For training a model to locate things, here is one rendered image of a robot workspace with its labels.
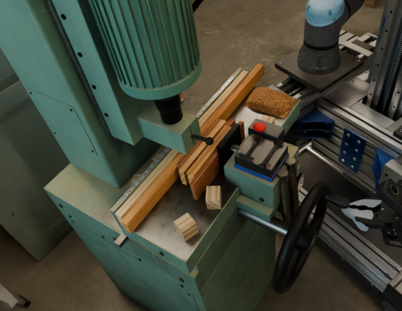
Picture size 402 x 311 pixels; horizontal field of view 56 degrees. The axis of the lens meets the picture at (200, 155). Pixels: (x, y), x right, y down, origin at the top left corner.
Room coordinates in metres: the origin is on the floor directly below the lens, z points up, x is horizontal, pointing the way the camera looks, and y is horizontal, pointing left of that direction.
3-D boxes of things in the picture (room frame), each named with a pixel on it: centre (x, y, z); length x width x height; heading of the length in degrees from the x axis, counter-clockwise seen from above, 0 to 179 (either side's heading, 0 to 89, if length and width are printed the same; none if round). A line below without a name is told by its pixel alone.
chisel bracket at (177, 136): (0.68, 0.06, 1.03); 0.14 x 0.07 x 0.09; 47
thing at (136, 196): (0.73, 0.01, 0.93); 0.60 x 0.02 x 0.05; 137
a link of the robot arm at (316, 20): (1.10, -0.49, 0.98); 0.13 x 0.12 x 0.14; 132
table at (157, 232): (0.65, -0.08, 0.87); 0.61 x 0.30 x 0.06; 137
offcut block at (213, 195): (0.53, -0.01, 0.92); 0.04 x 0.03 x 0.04; 168
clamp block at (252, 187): (0.59, -0.14, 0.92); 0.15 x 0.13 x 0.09; 137
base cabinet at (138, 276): (0.75, 0.14, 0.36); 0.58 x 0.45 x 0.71; 47
